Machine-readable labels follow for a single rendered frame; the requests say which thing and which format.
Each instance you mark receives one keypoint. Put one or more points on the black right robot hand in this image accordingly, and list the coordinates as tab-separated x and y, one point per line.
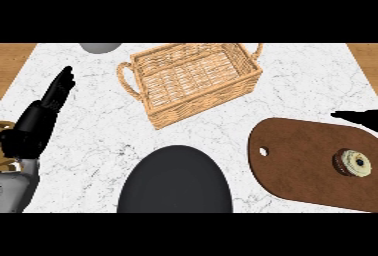
363	116

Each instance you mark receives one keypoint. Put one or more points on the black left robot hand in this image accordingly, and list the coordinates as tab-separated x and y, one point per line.
29	130

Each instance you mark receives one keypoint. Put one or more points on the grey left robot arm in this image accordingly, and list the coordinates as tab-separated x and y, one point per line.
13	186

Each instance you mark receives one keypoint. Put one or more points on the cream frosted chocolate cupcake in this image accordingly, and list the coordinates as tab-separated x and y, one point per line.
351	162

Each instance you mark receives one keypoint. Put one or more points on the brown wooden cutting board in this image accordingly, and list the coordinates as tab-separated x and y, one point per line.
304	163

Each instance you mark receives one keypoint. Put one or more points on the grey round bowl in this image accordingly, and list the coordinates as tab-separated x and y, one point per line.
99	47

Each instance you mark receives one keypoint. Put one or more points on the dark grey oval plate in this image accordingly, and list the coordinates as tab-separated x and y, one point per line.
174	181

